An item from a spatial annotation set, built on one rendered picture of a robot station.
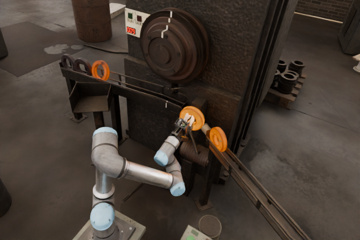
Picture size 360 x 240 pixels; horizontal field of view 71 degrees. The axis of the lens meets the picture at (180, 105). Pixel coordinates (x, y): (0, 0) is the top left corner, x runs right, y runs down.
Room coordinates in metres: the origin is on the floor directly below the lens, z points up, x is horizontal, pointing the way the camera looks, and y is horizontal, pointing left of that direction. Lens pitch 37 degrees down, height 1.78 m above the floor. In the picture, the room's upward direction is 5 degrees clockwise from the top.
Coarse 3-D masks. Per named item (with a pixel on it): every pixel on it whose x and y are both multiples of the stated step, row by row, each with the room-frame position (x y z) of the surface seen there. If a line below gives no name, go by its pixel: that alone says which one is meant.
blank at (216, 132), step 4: (212, 128) 1.17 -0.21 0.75; (216, 128) 1.15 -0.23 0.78; (220, 128) 1.15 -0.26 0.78; (212, 132) 1.16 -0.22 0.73; (216, 132) 1.12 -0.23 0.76; (220, 132) 1.11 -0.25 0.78; (212, 136) 1.15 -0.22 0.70; (216, 136) 1.16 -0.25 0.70; (220, 136) 1.09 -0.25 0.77; (224, 136) 1.09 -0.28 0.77; (212, 140) 1.15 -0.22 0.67; (216, 140) 1.14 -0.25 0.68; (220, 140) 1.08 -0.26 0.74; (224, 140) 1.07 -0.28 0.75; (216, 144) 1.11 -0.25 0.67; (220, 144) 1.07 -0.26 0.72; (224, 144) 1.06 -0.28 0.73; (220, 148) 1.06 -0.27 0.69; (224, 148) 1.06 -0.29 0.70
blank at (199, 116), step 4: (184, 108) 1.18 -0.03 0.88; (188, 108) 1.16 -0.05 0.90; (192, 108) 1.16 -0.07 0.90; (196, 108) 1.16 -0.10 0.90; (180, 112) 1.18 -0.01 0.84; (184, 112) 1.17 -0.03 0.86; (188, 112) 1.16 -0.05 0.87; (192, 112) 1.15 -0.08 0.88; (196, 112) 1.14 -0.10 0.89; (200, 112) 1.15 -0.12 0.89; (180, 116) 1.18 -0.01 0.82; (184, 116) 1.17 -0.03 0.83; (196, 116) 1.13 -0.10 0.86; (200, 116) 1.12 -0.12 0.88; (196, 120) 1.13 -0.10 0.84; (200, 120) 1.12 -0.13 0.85; (204, 120) 1.14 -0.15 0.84; (196, 124) 1.13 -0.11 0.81; (200, 124) 1.12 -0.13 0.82; (196, 128) 1.13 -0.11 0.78; (200, 128) 1.12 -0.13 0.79
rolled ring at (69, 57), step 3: (66, 54) 2.01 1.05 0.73; (63, 57) 2.01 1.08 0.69; (66, 57) 1.99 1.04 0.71; (69, 57) 1.97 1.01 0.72; (72, 57) 1.99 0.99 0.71; (63, 60) 2.02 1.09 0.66; (69, 60) 1.98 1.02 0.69; (72, 60) 1.97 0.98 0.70; (63, 63) 2.02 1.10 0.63; (66, 63) 2.04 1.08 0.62; (72, 63) 1.96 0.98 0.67; (63, 66) 2.03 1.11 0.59; (66, 66) 2.02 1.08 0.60; (69, 69) 2.01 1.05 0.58; (75, 69) 1.95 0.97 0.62
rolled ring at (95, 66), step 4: (96, 64) 1.88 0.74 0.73; (100, 64) 1.86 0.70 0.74; (104, 64) 1.84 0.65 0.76; (92, 68) 1.88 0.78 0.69; (96, 68) 1.89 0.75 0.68; (104, 68) 1.83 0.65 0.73; (108, 68) 1.84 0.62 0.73; (92, 72) 1.87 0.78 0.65; (96, 72) 1.88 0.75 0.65; (104, 72) 1.81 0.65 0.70; (108, 72) 1.81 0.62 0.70; (96, 76) 1.84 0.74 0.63; (104, 76) 1.80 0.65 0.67; (108, 76) 1.81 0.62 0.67; (100, 80) 1.80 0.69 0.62
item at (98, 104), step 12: (84, 84) 1.60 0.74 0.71; (96, 84) 1.61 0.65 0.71; (108, 84) 1.62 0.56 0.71; (72, 96) 1.45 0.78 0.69; (84, 96) 1.59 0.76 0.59; (96, 96) 1.60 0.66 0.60; (108, 96) 1.46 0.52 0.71; (72, 108) 1.40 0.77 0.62; (84, 108) 1.44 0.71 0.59; (96, 108) 1.45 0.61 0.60; (108, 108) 1.42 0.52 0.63; (96, 120) 1.48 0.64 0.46
